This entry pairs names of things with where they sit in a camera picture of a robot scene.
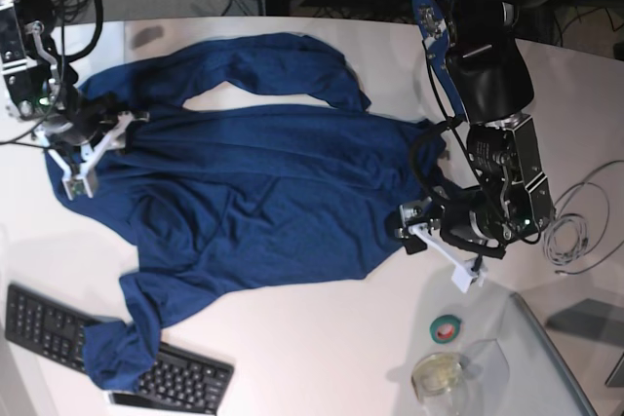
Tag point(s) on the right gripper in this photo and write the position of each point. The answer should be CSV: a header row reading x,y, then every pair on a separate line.
x,y
89,123

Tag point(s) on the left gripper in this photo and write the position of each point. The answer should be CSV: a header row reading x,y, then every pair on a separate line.
x,y
455,229

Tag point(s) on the dark blue t-shirt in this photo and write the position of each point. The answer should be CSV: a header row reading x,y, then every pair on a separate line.
x,y
260,165

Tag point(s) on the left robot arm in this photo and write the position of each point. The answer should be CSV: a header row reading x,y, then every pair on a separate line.
x,y
479,78

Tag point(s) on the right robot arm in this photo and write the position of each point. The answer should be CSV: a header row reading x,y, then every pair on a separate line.
x,y
39,77

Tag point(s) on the green tape roll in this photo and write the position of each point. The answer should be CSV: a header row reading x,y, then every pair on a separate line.
x,y
444,329

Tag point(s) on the clear tape dispenser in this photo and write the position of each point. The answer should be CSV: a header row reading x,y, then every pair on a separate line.
x,y
439,384

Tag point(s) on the black computer keyboard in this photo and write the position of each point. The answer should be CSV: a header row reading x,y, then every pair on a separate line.
x,y
178,381

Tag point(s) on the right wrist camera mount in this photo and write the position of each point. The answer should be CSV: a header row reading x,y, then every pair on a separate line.
x,y
78,155

